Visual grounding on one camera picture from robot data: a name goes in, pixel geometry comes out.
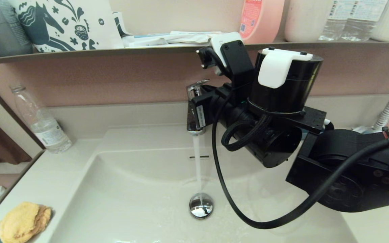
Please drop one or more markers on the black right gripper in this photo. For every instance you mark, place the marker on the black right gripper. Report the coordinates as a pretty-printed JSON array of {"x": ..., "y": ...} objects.
[{"x": 282, "y": 98}]

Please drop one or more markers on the chrome faucet lever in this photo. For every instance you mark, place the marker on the chrome faucet lever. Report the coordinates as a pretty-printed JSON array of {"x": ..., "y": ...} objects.
[{"x": 194, "y": 87}]

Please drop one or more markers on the orange and grey cleaning cloth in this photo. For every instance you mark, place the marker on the orange and grey cleaning cloth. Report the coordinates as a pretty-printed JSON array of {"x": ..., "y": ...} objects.
[{"x": 22, "y": 222}]

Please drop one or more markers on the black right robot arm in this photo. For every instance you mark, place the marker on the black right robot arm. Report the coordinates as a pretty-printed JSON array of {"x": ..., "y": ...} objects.
[{"x": 356, "y": 162}]

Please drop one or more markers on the chrome faucet body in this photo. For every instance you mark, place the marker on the chrome faucet body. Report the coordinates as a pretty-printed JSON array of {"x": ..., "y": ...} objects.
[{"x": 191, "y": 121}]

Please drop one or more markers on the white sink basin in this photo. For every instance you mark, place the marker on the white sink basin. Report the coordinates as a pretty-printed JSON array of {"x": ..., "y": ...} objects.
[{"x": 130, "y": 189}]

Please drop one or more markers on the pink detergent bottle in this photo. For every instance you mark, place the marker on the pink detergent bottle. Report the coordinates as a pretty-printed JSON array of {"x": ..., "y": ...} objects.
[{"x": 262, "y": 20}]

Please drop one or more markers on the white smooth jar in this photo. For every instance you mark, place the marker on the white smooth jar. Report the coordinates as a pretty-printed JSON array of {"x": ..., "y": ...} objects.
[{"x": 306, "y": 20}]

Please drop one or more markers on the white printed leaflet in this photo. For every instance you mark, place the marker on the white printed leaflet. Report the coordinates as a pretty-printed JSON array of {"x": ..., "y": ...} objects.
[{"x": 360, "y": 130}]

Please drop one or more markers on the clear labelled water bottle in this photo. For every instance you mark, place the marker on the clear labelled water bottle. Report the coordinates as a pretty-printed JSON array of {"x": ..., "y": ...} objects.
[
  {"x": 363, "y": 23},
  {"x": 333, "y": 23}
]

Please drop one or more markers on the white crumpled wrapper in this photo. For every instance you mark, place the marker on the white crumpled wrapper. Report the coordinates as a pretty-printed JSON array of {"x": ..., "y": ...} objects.
[{"x": 187, "y": 37}]

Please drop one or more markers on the chrome drain stopper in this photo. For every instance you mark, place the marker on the chrome drain stopper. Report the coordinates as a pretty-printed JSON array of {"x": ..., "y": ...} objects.
[{"x": 201, "y": 209}]

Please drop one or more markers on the white blue flat packet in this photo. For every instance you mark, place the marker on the white blue flat packet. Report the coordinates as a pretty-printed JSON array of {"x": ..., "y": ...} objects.
[{"x": 144, "y": 42}]

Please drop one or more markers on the small white dark printed box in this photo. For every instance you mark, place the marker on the small white dark printed box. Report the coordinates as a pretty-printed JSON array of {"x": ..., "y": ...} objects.
[{"x": 120, "y": 25}]

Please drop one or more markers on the white bag with horse print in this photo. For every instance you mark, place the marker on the white bag with horse print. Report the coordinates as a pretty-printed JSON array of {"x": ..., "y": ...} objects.
[{"x": 66, "y": 23}]

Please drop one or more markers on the capless clear plastic bottle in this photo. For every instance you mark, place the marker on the capless clear plastic bottle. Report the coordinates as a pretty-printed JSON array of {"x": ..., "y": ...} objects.
[{"x": 46, "y": 131}]

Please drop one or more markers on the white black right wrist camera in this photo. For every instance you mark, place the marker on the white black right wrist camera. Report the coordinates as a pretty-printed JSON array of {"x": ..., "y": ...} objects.
[{"x": 236, "y": 60}]

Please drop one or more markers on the brown wall shelf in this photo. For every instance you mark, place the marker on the brown wall shelf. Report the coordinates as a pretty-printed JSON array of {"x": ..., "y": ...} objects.
[{"x": 113, "y": 52}]

